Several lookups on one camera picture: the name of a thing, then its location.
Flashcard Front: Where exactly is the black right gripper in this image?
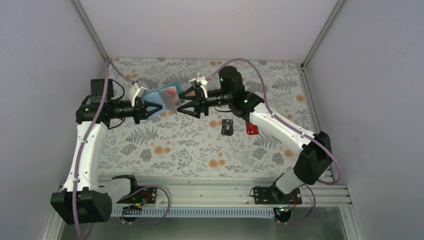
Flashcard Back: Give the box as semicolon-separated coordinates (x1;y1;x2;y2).
176;86;232;119

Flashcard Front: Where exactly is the blue card holder wallet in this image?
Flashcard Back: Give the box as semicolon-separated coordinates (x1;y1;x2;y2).
143;82;183;119

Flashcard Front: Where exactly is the white card with red circle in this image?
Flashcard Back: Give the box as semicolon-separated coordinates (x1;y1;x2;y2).
158;86;181;114

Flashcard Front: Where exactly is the black credit card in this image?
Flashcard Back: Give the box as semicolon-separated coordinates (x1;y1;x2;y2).
220;119;234;136

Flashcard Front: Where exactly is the red credit card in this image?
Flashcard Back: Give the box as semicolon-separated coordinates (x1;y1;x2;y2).
245;121;259;136

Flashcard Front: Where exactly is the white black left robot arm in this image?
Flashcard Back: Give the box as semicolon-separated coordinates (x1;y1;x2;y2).
50;79;163;225

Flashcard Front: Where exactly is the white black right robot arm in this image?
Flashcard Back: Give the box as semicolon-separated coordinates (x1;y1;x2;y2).
177;66;333;204

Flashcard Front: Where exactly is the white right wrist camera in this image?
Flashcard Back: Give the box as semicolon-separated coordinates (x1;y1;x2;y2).
188;71;208;98

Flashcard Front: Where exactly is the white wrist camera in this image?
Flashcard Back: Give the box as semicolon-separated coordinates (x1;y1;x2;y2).
128;81;149;107
188;71;208;98

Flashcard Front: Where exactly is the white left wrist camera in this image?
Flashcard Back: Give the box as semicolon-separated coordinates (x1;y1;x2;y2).
128;81;149;107

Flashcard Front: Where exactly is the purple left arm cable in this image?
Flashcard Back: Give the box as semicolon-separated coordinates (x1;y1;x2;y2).
72;58;135;240

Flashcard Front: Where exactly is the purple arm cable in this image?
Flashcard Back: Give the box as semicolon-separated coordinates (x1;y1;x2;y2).
72;58;135;240
205;58;342;186

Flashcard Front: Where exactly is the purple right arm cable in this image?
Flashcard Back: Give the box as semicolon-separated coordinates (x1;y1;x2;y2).
205;58;342;186

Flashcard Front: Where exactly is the aluminium rail base frame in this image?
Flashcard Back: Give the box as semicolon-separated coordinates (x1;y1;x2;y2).
92;176;353;208

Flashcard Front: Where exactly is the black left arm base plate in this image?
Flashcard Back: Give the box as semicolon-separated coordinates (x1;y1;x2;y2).
117;186;158;205

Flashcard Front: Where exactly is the white slotted cable duct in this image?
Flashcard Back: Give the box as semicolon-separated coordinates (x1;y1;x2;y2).
124;206;275;219

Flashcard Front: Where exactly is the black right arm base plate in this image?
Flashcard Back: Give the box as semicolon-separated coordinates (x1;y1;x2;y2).
249;186;303;205

